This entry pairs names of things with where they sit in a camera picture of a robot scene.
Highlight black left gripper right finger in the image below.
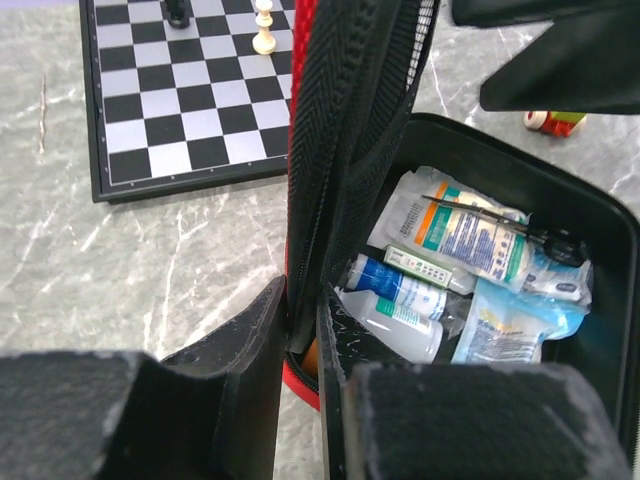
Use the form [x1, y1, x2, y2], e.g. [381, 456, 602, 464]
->
[317, 286, 400, 479]

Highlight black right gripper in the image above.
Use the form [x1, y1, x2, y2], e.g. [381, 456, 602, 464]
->
[451, 1, 639, 115]

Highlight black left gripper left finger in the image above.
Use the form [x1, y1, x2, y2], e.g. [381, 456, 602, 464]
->
[162, 276, 287, 479]

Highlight brown bottle orange cap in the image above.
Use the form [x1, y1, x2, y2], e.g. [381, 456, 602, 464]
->
[301, 339, 319, 378]

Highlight white medicine bottle green label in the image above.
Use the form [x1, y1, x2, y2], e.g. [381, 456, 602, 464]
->
[334, 287, 444, 363]

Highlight small dropper bottle blue label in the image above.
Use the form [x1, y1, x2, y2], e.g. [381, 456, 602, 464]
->
[346, 254, 447, 320]

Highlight small green box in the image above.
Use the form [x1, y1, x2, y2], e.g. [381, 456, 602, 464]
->
[384, 245, 477, 295]

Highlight beige bandage pack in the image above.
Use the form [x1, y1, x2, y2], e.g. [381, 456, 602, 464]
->
[367, 167, 534, 292]

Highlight blue wipes packet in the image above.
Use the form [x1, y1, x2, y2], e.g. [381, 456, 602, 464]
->
[451, 279, 590, 364]

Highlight black handled scissors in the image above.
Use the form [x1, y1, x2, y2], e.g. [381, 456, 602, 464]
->
[423, 195, 589, 268]

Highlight red black medicine case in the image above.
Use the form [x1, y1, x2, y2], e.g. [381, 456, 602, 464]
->
[286, 1, 639, 479]

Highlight colourful toy block car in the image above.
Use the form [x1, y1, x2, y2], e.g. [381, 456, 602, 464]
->
[523, 111, 587, 138]

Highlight black white chessboard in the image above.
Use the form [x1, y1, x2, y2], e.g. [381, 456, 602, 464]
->
[79, 1, 295, 203]

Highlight cream chess queen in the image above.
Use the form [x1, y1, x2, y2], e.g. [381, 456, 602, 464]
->
[252, 0, 276, 55]

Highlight black chess pawn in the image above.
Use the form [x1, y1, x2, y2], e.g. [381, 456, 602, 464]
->
[164, 0, 190, 29]

